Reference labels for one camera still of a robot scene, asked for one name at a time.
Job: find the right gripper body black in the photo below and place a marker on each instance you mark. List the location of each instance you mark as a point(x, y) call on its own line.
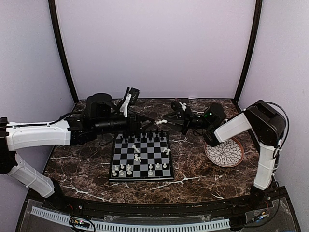
point(197, 122)

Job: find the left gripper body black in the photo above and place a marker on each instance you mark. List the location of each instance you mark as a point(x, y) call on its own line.
point(106, 126)

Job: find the white king piece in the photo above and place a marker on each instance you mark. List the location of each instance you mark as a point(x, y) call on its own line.
point(162, 121)

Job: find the black grey chessboard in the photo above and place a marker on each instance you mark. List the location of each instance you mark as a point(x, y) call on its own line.
point(151, 145)

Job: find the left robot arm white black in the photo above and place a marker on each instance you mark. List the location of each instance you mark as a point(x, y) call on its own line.
point(100, 116)

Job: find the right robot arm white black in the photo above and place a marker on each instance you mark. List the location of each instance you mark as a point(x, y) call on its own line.
point(267, 120)

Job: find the white lying knight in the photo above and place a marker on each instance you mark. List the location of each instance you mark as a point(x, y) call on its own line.
point(137, 158)

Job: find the patterned ceramic plate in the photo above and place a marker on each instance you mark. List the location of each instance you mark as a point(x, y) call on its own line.
point(228, 154)

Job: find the black front table rail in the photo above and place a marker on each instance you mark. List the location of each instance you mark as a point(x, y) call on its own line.
point(228, 207)

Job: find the white slotted cable duct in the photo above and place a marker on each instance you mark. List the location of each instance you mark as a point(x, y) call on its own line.
point(91, 225)

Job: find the right black frame post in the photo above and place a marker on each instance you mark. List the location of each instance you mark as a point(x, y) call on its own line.
point(250, 49)

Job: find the black frame post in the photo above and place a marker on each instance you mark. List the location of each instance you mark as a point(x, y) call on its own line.
point(250, 49)
point(61, 50)

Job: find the left black frame post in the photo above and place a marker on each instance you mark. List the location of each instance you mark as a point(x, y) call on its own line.
point(61, 50)

